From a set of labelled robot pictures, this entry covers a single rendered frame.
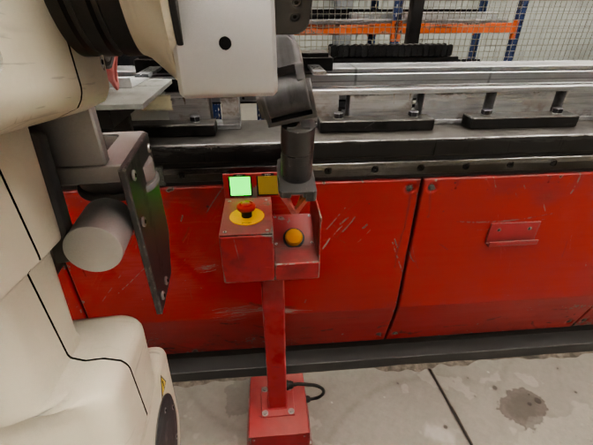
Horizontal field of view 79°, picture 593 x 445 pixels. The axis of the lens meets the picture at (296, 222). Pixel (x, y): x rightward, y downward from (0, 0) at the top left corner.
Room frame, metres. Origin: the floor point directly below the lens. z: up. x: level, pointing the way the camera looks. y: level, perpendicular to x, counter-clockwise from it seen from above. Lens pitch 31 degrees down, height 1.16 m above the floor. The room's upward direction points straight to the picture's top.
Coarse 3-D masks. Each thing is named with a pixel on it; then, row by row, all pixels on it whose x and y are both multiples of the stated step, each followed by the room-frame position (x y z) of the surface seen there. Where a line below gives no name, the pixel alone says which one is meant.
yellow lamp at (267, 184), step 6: (258, 180) 0.74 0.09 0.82; (264, 180) 0.74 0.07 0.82; (270, 180) 0.74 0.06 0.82; (276, 180) 0.74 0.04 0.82; (264, 186) 0.74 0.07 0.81; (270, 186) 0.74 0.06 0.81; (276, 186) 0.74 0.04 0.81; (264, 192) 0.74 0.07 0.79; (270, 192) 0.74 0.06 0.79; (276, 192) 0.74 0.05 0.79
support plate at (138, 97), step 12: (144, 84) 0.88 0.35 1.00; (156, 84) 0.88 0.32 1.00; (168, 84) 0.91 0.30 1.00; (108, 96) 0.75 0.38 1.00; (120, 96) 0.75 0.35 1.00; (132, 96) 0.75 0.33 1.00; (144, 96) 0.75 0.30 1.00; (156, 96) 0.79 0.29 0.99; (96, 108) 0.68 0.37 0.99; (108, 108) 0.68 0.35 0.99; (120, 108) 0.69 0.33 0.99; (132, 108) 0.69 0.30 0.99; (144, 108) 0.70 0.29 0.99
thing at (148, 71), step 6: (138, 60) 1.13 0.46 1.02; (144, 60) 1.14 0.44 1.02; (150, 60) 1.14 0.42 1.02; (138, 66) 1.13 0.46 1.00; (144, 66) 1.14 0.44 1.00; (150, 66) 1.13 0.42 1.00; (156, 66) 1.13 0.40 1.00; (138, 72) 1.02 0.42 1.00; (144, 72) 1.02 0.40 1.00; (150, 72) 1.02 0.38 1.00; (156, 72) 1.14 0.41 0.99; (162, 72) 1.14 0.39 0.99; (168, 72) 1.14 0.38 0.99
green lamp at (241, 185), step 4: (232, 180) 0.73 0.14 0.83; (236, 180) 0.73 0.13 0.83; (240, 180) 0.73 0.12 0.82; (244, 180) 0.73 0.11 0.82; (248, 180) 0.74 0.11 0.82; (232, 184) 0.73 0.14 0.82; (236, 184) 0.73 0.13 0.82; (240, 184) 0.73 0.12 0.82; (244, 184) 0.74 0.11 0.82; (248, 184) 0.74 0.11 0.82; (232, 188) 0.73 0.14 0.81; (236, 188) 0.73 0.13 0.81; (240, 188) 0.73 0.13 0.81; (244, 188) 0.74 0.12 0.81; (248, 188) 0.74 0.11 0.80; (232, 192) 0.73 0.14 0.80; (236, 192) 0.73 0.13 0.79; (240, 192) 0.73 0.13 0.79; (244, 192) 0.73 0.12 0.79; (248, 192) 0.74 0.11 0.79
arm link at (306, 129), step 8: (304, 120) 0.60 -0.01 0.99; (312, 120) 0.60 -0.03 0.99; (288, 128) 0.57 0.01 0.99; (296, 128) 0.57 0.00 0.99; (304, 128) 0.58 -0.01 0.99; (312, 128) 0.58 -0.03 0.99; (288, 136) 0.57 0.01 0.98; (296, 136) 0.57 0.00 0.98; (304, 136) 0.57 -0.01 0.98; (312, 136) 0.58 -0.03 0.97; (288, 144) 0.58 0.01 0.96; (296, 144) 0.57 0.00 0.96; (304, 144) 0.57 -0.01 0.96; (312, 144) 0.59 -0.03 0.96; (288, 152) 0.58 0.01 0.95; (296, 152) 0.57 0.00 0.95; (304, 152) 0.58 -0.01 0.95
